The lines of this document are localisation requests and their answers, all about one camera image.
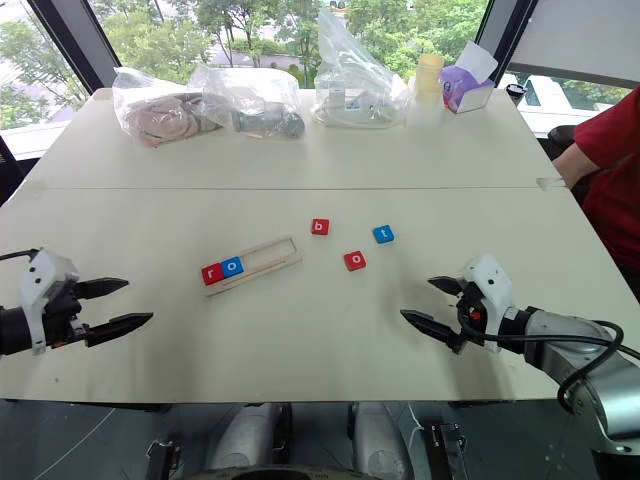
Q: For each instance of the purple tissue box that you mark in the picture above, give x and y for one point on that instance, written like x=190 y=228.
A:
x=470 y=95

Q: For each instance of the translucent white plastic container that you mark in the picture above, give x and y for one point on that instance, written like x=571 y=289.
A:
x=425 y=116

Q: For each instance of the black metal bracket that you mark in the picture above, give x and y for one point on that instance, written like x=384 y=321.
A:
x=162 y=460
x=447 y=450

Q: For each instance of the red letter tile b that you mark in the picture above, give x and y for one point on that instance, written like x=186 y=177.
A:
x=320 y=226

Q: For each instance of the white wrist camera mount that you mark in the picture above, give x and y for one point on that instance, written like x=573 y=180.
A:
x=42 y=270
x=492 y=285

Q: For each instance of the plastic bag with pink items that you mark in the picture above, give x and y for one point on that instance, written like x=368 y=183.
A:
x=160 y=117

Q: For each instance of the plastic bag with white device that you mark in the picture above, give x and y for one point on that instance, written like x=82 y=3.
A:
x=350 y=100

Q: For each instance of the red letter tile o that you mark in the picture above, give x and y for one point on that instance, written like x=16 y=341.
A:
x=355 y=259

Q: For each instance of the silver robot leg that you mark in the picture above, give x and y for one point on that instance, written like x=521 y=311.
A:
x=377 y=440
x=245 y=440

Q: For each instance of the stacked yellow plastic cups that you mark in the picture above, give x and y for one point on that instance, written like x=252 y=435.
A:
x=430 y=75

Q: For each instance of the silver robot left leg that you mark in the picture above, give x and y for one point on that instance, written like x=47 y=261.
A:
x=245 y=440

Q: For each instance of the grey roller blind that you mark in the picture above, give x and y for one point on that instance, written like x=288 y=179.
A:
x=580 y=35

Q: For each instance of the dark rounded robot torso edge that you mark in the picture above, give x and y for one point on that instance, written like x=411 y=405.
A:
x=280 y=474

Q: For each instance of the plastic bag with grey item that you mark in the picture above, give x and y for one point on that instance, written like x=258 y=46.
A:
x=265 y=120

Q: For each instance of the person in red shirt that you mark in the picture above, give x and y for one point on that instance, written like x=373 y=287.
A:
x=615 y=175

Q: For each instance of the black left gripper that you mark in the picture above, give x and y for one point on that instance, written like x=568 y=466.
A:
x=62 y=307

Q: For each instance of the dark slanted window frame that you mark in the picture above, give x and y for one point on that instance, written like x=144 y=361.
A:
x=75 y=45
x=502 y=30

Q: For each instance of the small black cup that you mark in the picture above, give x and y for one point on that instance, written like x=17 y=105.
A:
x=515 y=92

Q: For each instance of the wooden letter tray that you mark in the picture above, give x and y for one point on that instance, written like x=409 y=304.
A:
x=267 y=256

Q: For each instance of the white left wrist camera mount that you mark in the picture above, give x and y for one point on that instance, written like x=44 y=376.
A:
x=42 y=270

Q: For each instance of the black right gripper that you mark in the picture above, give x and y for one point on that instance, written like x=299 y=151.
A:
x=470 y=307

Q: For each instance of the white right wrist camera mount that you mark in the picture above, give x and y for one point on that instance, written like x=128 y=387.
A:
x=492 y=285

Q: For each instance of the person bare forearm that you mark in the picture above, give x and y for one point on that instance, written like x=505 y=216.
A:
x=575 y=162

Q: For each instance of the blue letter tile o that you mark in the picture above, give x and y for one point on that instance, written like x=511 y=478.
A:
x=232 y=266

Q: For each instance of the blue letter tile t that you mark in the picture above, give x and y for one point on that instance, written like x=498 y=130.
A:
x=384 y=233

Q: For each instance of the red letter tile r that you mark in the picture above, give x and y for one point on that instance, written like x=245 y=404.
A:
x=212 y=273

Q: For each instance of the dark mesh chair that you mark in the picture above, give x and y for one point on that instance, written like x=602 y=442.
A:
x=7 y=170

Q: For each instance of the silver robot right leg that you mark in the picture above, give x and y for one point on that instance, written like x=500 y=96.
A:
x=377 y=440

